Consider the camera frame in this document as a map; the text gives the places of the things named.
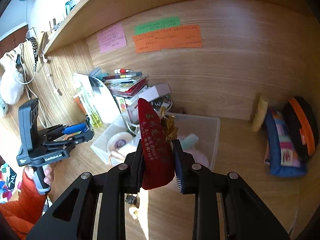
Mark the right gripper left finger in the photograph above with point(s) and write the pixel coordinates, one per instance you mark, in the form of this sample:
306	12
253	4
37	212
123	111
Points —
93	201

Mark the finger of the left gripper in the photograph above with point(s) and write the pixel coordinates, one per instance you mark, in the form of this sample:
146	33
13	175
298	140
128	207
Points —
57	131
74	140

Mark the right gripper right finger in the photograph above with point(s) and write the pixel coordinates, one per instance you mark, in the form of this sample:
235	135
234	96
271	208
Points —
245	215

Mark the red embroidered charm pouch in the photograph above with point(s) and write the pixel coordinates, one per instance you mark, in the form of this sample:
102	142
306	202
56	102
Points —
158	130

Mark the pink round portable fan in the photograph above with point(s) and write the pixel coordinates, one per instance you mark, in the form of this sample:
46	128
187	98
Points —
188	145

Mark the white drawstring cloth bag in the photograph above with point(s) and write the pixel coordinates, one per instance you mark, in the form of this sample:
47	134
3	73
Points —
118	156

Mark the person's left hand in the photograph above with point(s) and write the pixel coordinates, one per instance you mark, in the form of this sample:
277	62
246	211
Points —
48	172

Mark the white tape roll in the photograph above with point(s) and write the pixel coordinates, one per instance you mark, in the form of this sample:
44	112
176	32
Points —
118	141

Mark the orange jacket sleeve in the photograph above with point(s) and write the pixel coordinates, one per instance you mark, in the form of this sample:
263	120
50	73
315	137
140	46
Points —
18	217

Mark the stack of books and cards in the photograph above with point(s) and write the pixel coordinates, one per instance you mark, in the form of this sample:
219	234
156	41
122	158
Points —
123	84

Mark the blue patchwork pencil pouch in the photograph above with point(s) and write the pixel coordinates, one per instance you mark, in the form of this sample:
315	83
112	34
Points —
281	155

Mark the white small cardboard box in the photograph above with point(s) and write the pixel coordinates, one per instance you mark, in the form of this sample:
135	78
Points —
155	92

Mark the bowl of small trinkets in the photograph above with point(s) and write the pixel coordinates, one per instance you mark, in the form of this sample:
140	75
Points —
164	101

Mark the clear plastic storage bin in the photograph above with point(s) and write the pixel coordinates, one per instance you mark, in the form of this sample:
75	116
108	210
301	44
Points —
199	135

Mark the pink sticky note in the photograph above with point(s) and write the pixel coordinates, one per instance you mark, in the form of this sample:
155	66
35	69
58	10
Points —
111	38

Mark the yellow cream tube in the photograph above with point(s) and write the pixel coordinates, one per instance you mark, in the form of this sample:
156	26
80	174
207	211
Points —
260	114

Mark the black orange round case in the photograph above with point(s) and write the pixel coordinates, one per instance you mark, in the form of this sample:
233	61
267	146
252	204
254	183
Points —
302	127

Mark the green sticky note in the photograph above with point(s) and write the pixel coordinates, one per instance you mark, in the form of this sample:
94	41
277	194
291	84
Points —
156	25

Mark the orange sticky note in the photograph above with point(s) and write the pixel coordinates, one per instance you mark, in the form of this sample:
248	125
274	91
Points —
183	36

